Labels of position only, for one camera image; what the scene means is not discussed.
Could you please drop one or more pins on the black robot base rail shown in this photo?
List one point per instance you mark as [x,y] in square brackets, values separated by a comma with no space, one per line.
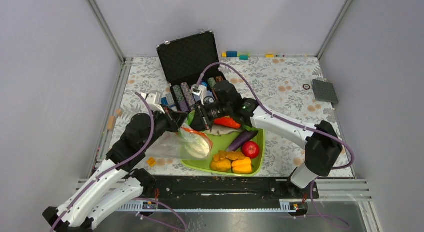
[223,192]

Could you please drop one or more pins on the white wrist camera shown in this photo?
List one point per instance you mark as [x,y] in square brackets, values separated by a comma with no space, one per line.
[199,90]
[154,100]

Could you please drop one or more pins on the orange toy mandarin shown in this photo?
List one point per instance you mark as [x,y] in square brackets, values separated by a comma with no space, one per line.
[222,165]

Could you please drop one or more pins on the loose poker chip on table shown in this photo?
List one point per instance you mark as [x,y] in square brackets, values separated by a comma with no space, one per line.
[306,86]

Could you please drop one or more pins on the teal toy block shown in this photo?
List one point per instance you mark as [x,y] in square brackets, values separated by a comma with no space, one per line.
[244,56]

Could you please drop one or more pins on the blue toy brick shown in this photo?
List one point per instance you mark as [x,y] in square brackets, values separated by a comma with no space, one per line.
[164,102]

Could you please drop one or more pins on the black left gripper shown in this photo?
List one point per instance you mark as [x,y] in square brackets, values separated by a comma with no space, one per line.
[175,118]

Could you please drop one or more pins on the yellow toy bell pepper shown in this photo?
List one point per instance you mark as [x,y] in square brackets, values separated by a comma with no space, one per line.
[242,166]

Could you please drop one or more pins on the fried chicken toy piece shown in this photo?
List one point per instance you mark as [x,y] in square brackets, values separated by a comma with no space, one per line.
[231,155]

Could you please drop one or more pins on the red toy apple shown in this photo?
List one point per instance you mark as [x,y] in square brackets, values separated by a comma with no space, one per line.
[251,149]

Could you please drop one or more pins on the grey toy brick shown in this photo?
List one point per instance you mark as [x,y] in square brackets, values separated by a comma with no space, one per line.
[170,100]

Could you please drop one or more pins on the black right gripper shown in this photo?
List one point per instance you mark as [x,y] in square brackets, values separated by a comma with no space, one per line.
[201,121]

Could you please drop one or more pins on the orange toy carrot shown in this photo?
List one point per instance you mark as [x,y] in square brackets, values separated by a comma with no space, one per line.
[227,122]

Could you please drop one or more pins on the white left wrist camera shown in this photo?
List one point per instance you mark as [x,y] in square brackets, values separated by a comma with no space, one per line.
[154,100]

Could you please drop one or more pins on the purple toy eggplant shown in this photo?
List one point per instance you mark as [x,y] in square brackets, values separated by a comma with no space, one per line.
[243,137]

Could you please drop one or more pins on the green plastic tray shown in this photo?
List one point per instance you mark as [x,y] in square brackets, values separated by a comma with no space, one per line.
[221,143]

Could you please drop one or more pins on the clear zip top bag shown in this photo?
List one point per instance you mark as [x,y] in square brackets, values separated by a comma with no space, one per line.
[171,144]

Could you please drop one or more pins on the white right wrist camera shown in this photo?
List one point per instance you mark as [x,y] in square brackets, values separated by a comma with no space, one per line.
[199,90]

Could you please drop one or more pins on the grey toy fish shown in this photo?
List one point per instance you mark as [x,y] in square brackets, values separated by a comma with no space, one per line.
[221,130]

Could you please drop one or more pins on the blue toy block at wall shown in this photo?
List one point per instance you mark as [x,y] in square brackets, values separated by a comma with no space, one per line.
[231,54]

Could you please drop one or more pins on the wooden block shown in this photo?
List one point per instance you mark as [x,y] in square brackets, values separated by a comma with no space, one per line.
[111,122]

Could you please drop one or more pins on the black poker chip case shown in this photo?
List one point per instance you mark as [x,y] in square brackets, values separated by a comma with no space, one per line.
[184,59]

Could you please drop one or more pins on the green toy cabbage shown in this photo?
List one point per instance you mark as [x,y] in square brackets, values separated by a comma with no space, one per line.
[198,147]

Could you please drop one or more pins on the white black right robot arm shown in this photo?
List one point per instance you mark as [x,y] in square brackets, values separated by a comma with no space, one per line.
[320,141]

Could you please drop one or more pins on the grey building baseplate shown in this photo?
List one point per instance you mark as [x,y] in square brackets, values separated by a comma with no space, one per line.
[324,91]

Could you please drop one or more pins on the small orange toy cracker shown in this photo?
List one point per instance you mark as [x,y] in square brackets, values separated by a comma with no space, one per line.
[151,162]

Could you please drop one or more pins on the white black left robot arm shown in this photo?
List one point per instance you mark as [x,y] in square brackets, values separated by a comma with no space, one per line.
[116,181]

